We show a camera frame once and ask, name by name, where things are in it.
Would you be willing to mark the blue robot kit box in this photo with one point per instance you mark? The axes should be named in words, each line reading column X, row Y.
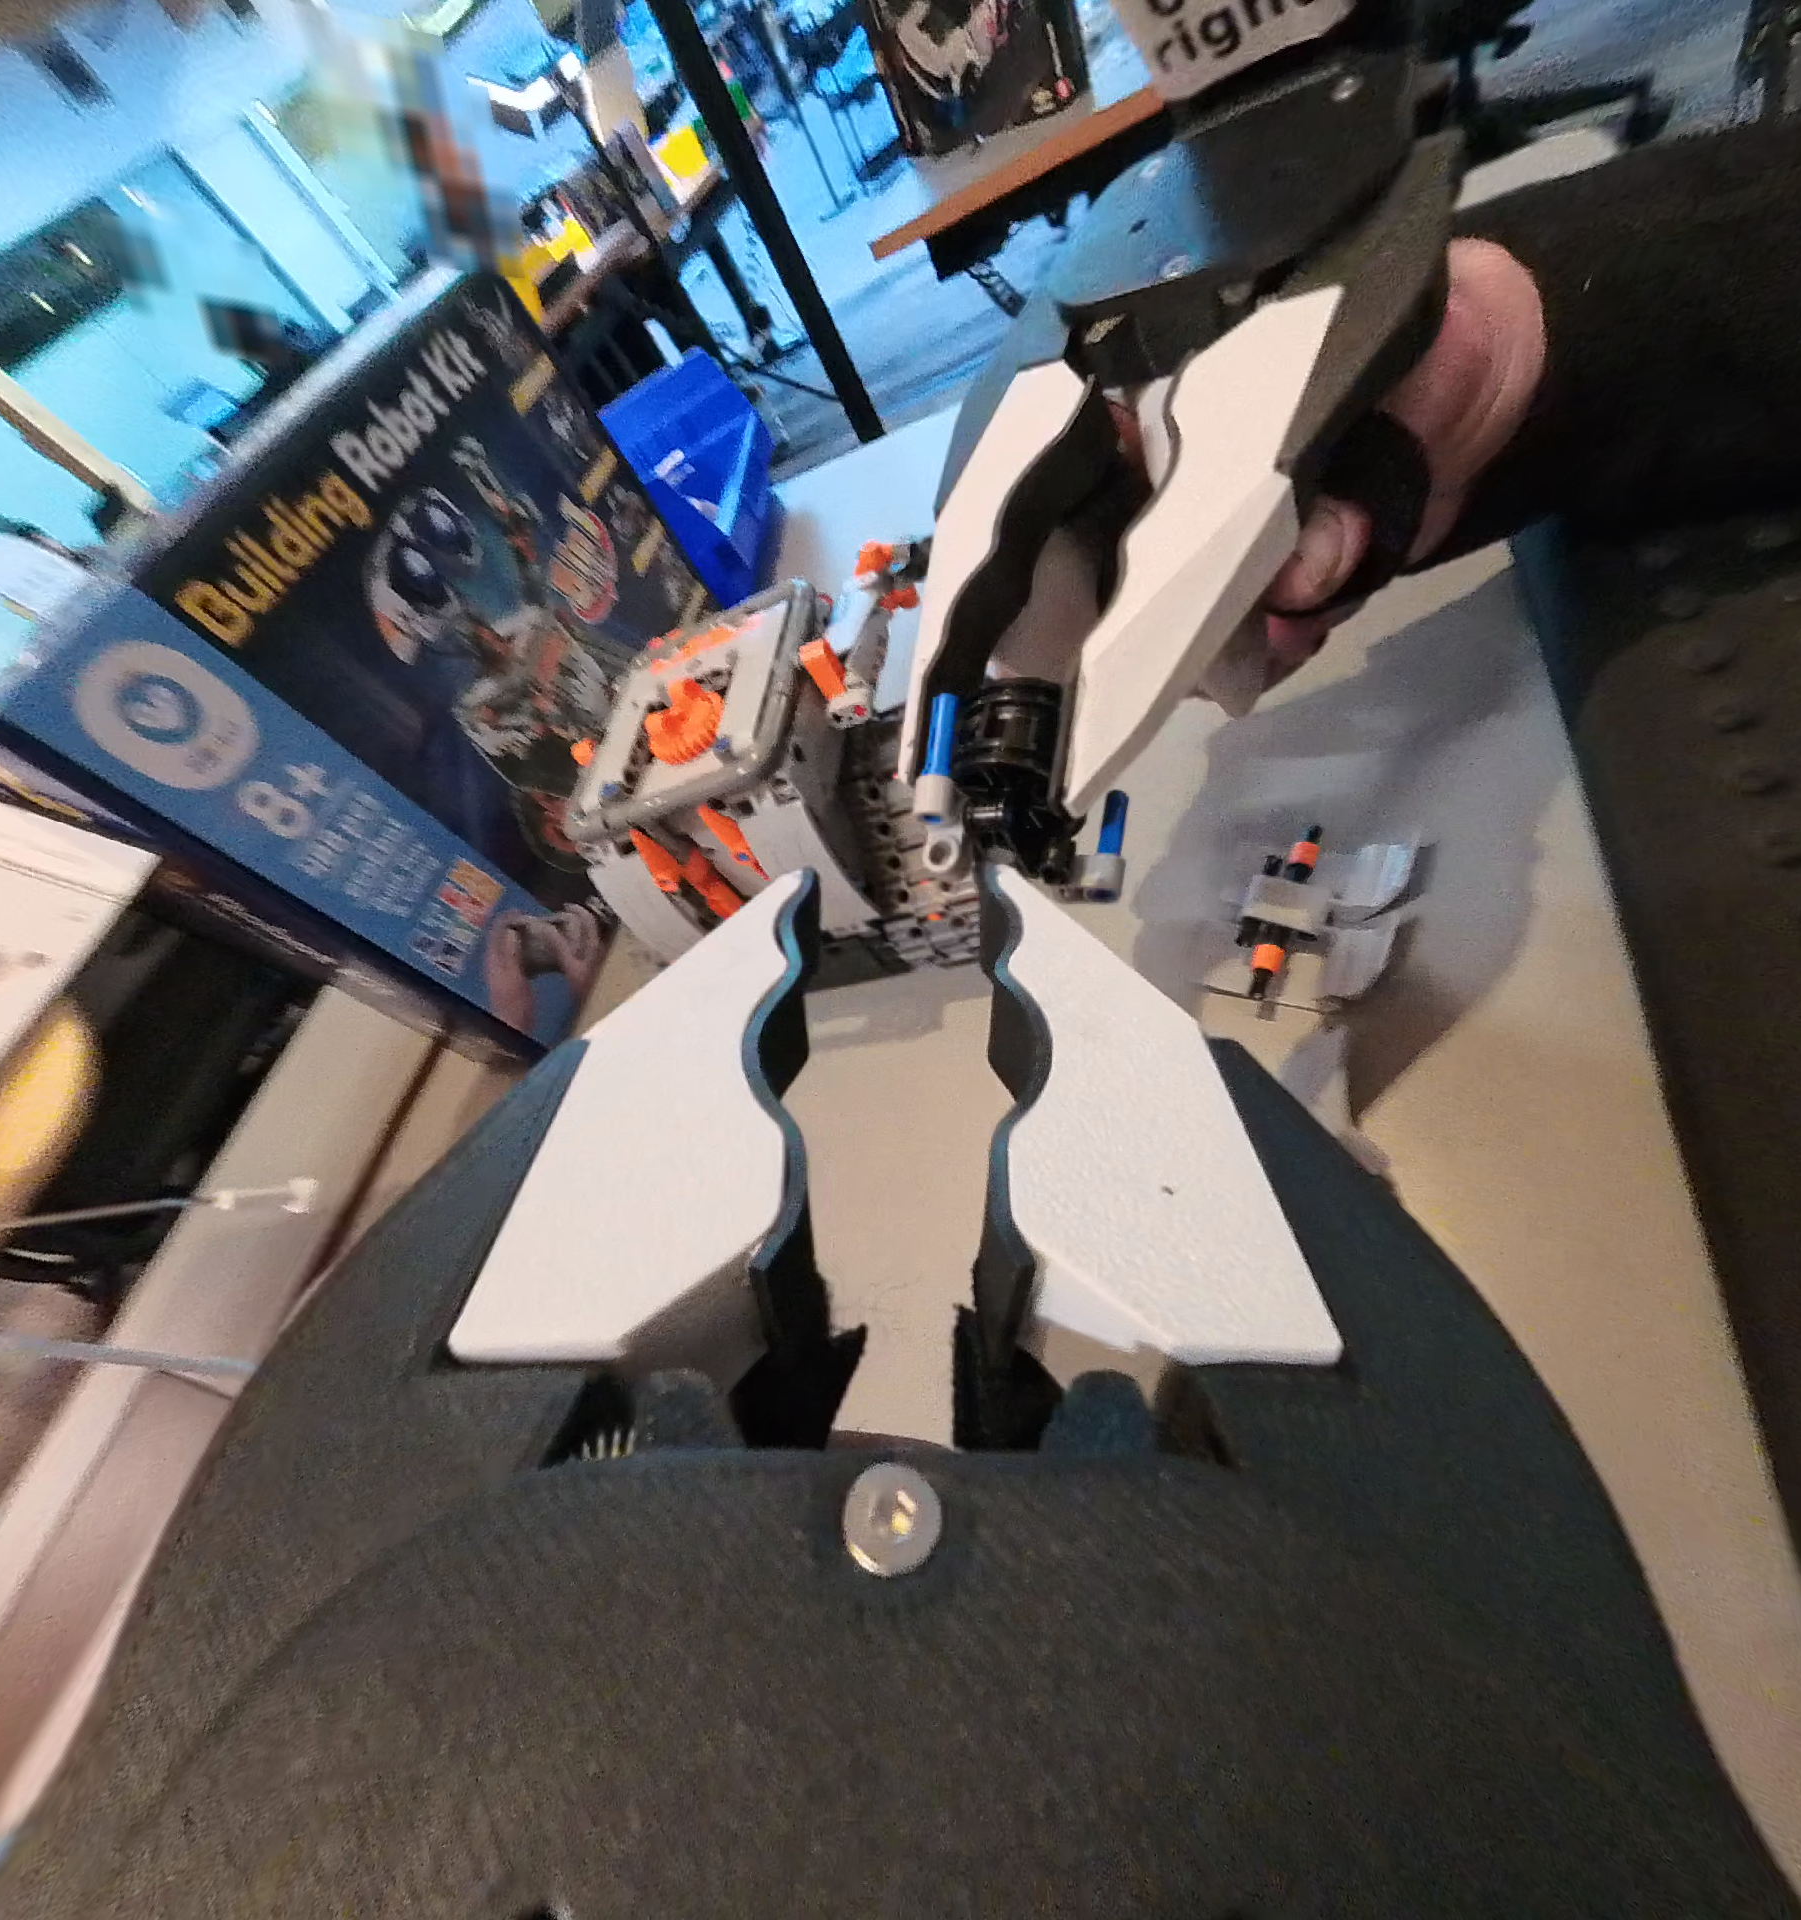
column 331, row 661

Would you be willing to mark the grey orange tracked toy robot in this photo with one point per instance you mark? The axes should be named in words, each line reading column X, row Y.
column 751, row 782

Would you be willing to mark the blue plastic bin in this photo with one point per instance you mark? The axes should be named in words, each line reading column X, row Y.
column 690, row 466

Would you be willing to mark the blue connector pin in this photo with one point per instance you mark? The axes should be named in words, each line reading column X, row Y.
column 1115, row 840
column 934, row 751

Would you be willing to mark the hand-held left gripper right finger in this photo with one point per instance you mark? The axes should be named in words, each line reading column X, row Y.
column 1156, row 1187

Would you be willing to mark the black toy wheel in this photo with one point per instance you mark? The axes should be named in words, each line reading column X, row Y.
column 1015, row 756

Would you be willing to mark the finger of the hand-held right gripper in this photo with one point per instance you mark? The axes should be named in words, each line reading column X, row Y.
column 1217, row 512
column 1007, row 512

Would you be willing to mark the open instruction booklet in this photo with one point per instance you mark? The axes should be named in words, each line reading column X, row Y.
column 32, row 961

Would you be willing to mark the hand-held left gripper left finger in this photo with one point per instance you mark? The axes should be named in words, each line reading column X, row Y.
column 647, row 1187

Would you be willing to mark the black printed box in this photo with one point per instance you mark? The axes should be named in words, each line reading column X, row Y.
column 978, row 67

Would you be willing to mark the grey bracket with pins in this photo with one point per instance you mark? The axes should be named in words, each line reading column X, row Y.
column 1329, row 910

